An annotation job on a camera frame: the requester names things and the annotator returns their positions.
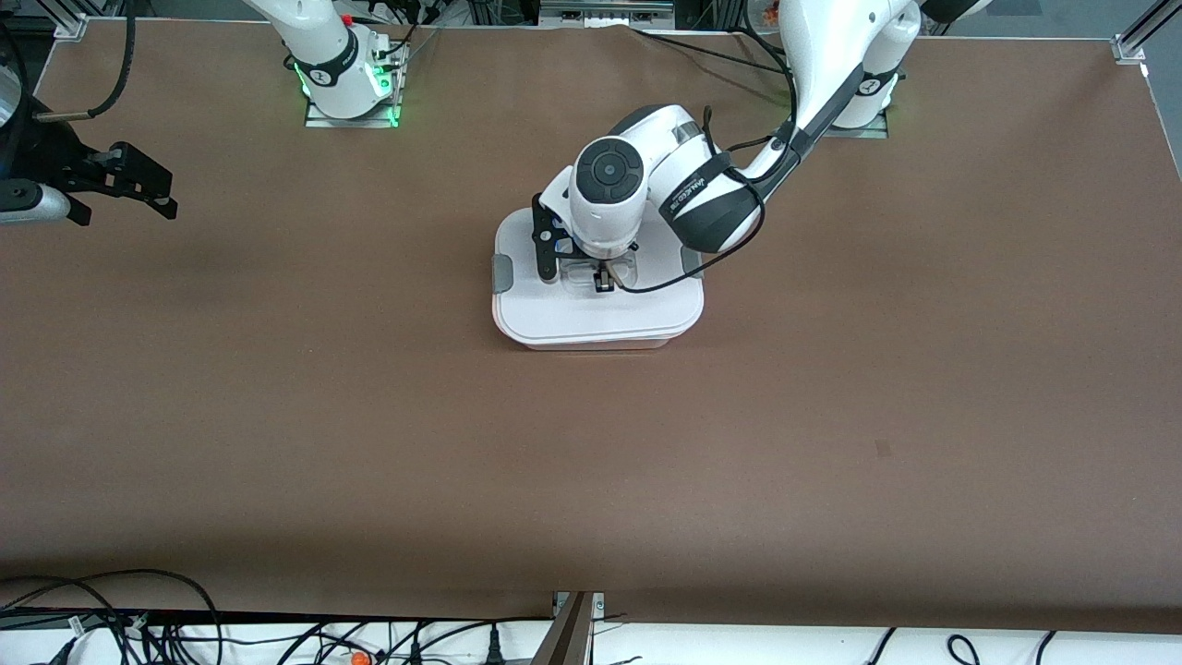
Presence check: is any white plastic box lid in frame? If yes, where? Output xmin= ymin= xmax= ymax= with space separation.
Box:
xmin=491 ymin=208 xmax=705 ymax=345

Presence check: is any pale pink box base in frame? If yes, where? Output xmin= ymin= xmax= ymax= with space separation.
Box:
xmin=503 ymin=334 xmax=675 ymax=352

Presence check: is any grey equipment box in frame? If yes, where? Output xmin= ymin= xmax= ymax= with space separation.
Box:
xmin=540 ymin=0 xmax=675 ymax=29

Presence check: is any brown table cover sheet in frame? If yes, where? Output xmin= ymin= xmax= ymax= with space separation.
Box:
xmin=0 ymin=20 xmax=1182 ymax=634

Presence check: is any white bench surface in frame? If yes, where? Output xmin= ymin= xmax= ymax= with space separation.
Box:
xmin=0 ymin=621 xmax=1182 ymax=665

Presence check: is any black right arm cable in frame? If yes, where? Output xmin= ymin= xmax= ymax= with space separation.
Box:
xmin=32 ymin=0 xmax=138 ymax=121

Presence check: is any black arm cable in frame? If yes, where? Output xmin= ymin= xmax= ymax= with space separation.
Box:
xmin=32 ymin=0 xmax=138 ymax=121
xmin=609 ymin=23 xmax=814 ymax=296

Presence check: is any black braided base cable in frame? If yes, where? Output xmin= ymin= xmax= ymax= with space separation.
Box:
xmin=631 ymin=26 xmax=797 ymax=79

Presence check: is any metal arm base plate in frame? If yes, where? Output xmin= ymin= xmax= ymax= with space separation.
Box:
xmin=305 ymin=97 xmax=400 ymax=129
xmin=822 ymin=111 xmax=890 ymax=139

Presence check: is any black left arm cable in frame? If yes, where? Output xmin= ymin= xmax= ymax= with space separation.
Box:
xmin=609 ymin=23 xmax=814 ymax=296

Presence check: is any metal frame post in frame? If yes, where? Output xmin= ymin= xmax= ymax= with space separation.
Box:
xmin=531 ymin=591 xmax=606 ymax=665

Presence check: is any black looped cable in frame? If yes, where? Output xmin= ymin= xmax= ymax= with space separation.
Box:
xmin=0 ymin=568 xmax=224 ymax=665

